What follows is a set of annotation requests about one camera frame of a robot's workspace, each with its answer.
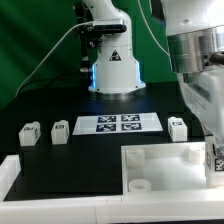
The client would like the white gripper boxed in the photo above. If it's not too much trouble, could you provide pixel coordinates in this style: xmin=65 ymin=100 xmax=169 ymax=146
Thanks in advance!
xmin=178 ymin=68 xmax=224 ymax=142

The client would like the white square table top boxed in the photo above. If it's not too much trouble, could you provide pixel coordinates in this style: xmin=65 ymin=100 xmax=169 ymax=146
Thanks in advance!
xmin=121 ymin=142 xmax=206 ymax=194

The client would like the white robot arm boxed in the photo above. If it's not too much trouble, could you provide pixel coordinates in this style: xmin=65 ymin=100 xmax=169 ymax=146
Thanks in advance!
xmin=83 ymin=0 xmax=224 ymax=142

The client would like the white marker sheet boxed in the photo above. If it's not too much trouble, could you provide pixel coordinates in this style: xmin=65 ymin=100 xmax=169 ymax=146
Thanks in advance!
xmin=73 ymin=113 xmax=163 ymax=135

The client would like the white cable right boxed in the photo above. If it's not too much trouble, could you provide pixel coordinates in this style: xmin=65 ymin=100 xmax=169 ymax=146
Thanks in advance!
xmin=137 ymin=0 xmax=171 ymax=58

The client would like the white cable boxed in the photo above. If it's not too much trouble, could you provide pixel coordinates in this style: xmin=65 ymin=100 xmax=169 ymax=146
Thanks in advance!
xmin=14 ymin=21 xmax=95 ymax=98
xmin=137 ymin=0 xmax=171 ymax=58

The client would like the white front obstacle wall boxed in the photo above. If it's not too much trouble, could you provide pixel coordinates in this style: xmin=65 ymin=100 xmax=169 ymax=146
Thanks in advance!
xmin=0 ymin=189 xmax=224 ymax=224

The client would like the white obstacle wall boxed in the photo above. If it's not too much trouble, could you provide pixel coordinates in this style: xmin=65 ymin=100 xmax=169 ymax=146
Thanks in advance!
xmin=0 ymin=189 xmax=224 ymax=224
xmin=0 ymin=155 xmax=21 ymax=202

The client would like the black camera on stand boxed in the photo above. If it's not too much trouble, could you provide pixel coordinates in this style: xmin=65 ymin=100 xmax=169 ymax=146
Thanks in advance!
xmin=91 ymin=18 xmax=126 ymax=34

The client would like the white left obstacle wall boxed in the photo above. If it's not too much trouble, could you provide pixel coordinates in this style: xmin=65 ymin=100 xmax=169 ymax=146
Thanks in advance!
xmin=0 ymin=155 xmax=21 ymax=202

